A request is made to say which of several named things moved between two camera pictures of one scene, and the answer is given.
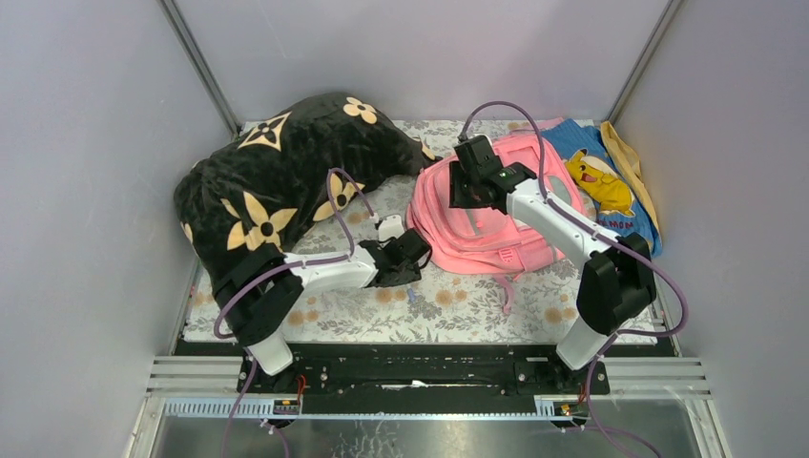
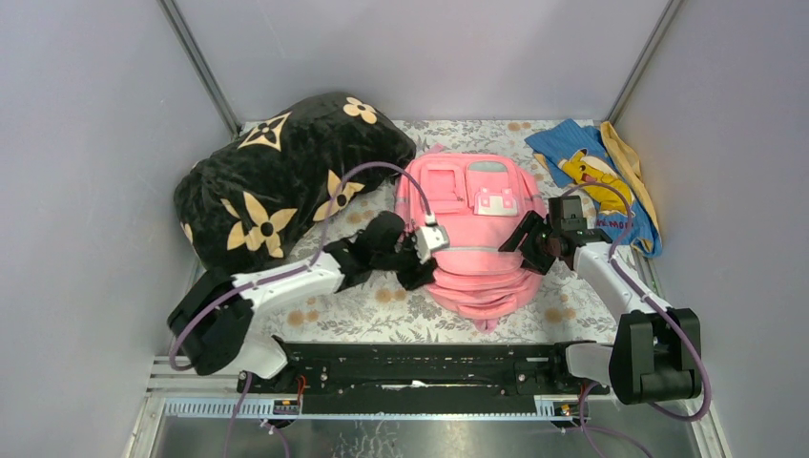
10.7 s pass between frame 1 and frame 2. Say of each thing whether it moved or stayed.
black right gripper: moved
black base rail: stayed
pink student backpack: moved
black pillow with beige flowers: stayed
